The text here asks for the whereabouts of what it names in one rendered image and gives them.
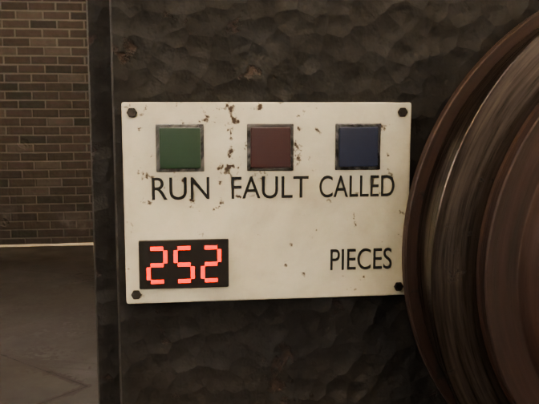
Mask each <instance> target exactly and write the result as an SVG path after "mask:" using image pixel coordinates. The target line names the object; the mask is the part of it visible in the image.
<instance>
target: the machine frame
mask: <svg viewBox="0 0 539 404"><path fill-rule="evenodd" d="M538 11H539V0H86V16H87V66H88V91H89V117H90V143H91V193H92V218H93V244H94V269H95V319H96V345H97V370H98V395H99V404H447V402H446V401H445V399H444V397H443V396H442V394H441V393H440V392H439V390H438V388H437V387H436V385H435V383H434V382H433V380H432V378H431V376H430V374H429V373H428V370H427V368H426V366H425V365H424V361H423V359H422V357H421V355H420V353H419V349H418V347H417V344H416V342H415V338H414V335H413V332H412V329H411V324H410V321H409V317H408V314H407V306H406V301H405V296H404V295H385V296H361V297H313V298H288V299H264V300H239V301H192V302H168V303H143V304H128V303H127V296H126V265H125V234H124V173H123V142H122V111H121V104H122V103H123V102H288V103H411V148H410V180H409V192H410V189H411V183H412V181H413V177H414V175H415V170H416V167H417V164H418V162H419V158H420V156H421V154H422V151H423V149H424V146H425V143H426V142H427V140H428V136H429V135H430V133H431V131H432V128H433V127H434V125H435V123H436V120H437V119H438V118H439V116H440V113H441V112H442V110H443V109H444V107H445V105H446V104H447V102H448V100H449V99H450V98H451V96H452V94H453V93H454V91H455V90H456V88H457V87H458V86H459V85H460V83H461V82H462V80H463V79H464V78H465V76H466V75H467V74H468V72H469V71H470V70H471V69H472V68H473V67H474V66H475V65H476V64H477V62H478V61H479V60H480V59H481V58H482V57H483V56H484V55H485V54H486V53H487V52H488V51H489V50H490V49H491V48H492V47H493V46H494V45H495V44H496V43H497V42H498V41H499V40H500V39H502V38H503V37H504V36H505V35H506V34H507V33H508V32H510V31H511V30H512V29H513V28H514V27H516V26H517V25H518V24H520V23H521V22H523V21H524V20H526V19H527V18H528V17H529V16H531V15H532V14H535V13H536V12H538Z"/></svg>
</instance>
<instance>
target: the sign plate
mask: <svg viewBox="0 0 539 404"><path fill-rule="evenodd" d="M121 111H122V142H123V173H124V234H125V265H126V296H127V303H128V304H143V303H168V302H192V301H239V300H264V299H288V298H313V297H361V296H385V295H404V291H403V272H402V243H403V224H404V218H405V212H406V207H407V200H408V196H409V180H410V148H411V103H288V102H123V103H122V104H121ZM160 127H199V128H200V129H201V168H179V169H160V143H159V128H160ZM251 127H290V128H291V149H290V168H251V167H250V128H251ZM340 127H378V128H379V142H378V166H377V167H339V166H338V135H339V128H340ZM205 245H217V249H221V261H219V262H217V249H205ZM177 246H190V250H177ZM150 247H163V251H150ZM173 250H177V257H178V263H188V262H190V263H191V266H195V279H191V266H187V267H178V263H174V261H173ZM164 251H168V263H164ZM205 262H217V266H205ZM157 263H164V267H157V268H151V264H157ZM201 266H205V278H217V282H205V278H201ZM147 268H151V280H164V283H163V284H151V280H147ZM178 279H191V283H178Z"/></svg>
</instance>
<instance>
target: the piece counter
mask: <svg viewBox="0 0 539 404"><path fill-rule="evenodd" d="M205 249H217V245H205ZM177 250H190V246H177ZM177 250H173V261H174V263H178V257H177ZM150 251H163V247H150ZM219 261H221V249H217V262H219ZM217 262H205V266H217ZM164 263H168V251H164ZM164 263H157V264H151V268H157V267H164ZM187 266H191V263H190V262H188V263H178V267H187ZM205 266H201V278H205ZM151 268H147V280H151ZM191 279H195V266H191ZM191 279H178V283H191ZM205 282H217V278H205ZM163 283H164V280H151V284H163Z"/></svg>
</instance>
